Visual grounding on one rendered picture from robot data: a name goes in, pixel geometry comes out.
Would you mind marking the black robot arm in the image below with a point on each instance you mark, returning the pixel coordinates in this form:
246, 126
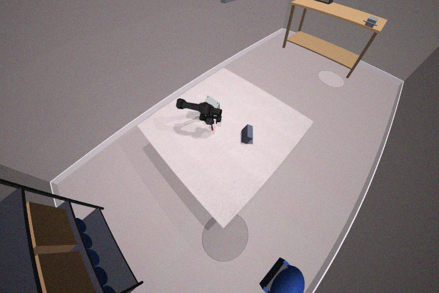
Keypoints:
204, 108

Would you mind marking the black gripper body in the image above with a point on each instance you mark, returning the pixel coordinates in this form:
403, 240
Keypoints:
218, 118

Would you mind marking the grey sloped panel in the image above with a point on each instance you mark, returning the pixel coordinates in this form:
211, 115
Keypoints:
247, 134

